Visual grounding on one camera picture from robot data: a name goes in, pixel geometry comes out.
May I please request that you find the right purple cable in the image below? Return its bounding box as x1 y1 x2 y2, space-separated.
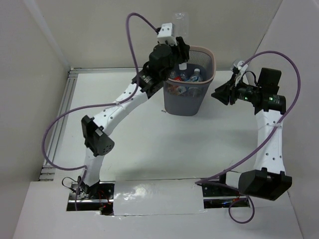
194 51 302 224

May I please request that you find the grey mesh waste bin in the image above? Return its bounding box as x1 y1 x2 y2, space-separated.
163 46 216 116

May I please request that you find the blue label bottle white cap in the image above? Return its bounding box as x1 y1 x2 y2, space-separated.
172 86 189 97

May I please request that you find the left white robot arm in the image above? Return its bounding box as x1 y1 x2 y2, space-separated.
78 36 190 199

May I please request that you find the white taped front panel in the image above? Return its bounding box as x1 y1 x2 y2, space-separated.
113 179 205 216

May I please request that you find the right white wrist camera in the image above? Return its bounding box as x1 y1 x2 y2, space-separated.
231 60 248 85

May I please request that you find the clear unlabelled plastic bottle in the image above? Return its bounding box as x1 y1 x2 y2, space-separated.
171 11 190 70

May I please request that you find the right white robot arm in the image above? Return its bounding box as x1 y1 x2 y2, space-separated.
212 67 292 201

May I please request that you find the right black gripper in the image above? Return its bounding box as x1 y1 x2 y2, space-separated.
211 73 261 106

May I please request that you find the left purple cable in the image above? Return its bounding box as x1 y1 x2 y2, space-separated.
41 12 160 212

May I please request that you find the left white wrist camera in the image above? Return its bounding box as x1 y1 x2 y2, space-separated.
157 22 177 46

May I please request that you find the aluminium frame rail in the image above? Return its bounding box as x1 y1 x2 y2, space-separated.
38 66 247 180

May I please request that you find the purple cable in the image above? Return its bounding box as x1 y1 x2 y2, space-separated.
41 12 160 212
194 51 302 224

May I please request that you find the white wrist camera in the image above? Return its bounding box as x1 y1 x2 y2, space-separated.
157 22 177 46
231 60 248 85

